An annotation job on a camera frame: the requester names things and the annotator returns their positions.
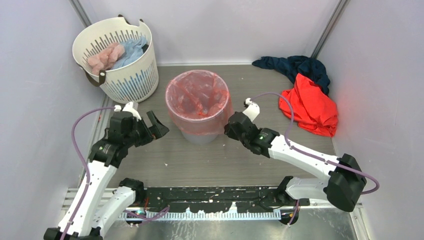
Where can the right aluminium corner post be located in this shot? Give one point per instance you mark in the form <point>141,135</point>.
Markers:
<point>335,16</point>

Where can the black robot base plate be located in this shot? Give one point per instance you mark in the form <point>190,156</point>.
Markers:
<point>213,199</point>

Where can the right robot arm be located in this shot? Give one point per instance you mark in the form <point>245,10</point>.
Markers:
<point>335,179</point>

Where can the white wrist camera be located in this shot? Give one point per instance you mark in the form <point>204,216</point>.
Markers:
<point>132,107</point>
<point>252,109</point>

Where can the grey plastic trash bin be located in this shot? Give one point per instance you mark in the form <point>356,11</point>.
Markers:
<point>199,139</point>

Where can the red plastic trash bag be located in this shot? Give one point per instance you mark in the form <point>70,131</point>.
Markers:
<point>199,102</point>

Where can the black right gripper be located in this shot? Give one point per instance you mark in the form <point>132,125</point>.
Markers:
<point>229,131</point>

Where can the aluminium corner post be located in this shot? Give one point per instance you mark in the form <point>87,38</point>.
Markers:
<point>81,13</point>
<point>335,16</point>

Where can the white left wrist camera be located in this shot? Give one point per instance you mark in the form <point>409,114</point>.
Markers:
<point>132,107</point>

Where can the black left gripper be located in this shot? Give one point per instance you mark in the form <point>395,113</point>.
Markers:
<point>156,131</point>

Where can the navy blue cloth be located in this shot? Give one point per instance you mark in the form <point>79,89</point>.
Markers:
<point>291,66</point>

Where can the pink plastic bag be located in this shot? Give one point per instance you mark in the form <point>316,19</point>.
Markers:
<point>106,58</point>

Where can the left aluminium corner post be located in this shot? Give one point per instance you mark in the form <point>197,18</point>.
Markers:
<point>81,13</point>

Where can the aluminium frame rail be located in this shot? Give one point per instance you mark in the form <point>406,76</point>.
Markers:
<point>136,215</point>

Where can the white slotted laundry basket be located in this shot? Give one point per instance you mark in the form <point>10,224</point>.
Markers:
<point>133,82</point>

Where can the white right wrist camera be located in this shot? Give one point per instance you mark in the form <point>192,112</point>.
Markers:
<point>252,109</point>

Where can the red cloth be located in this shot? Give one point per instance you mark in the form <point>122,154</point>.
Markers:
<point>313,111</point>

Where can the light blue plastic bag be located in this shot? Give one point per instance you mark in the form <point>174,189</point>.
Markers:
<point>133,50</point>

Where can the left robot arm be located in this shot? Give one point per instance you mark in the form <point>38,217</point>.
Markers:
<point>85,220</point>

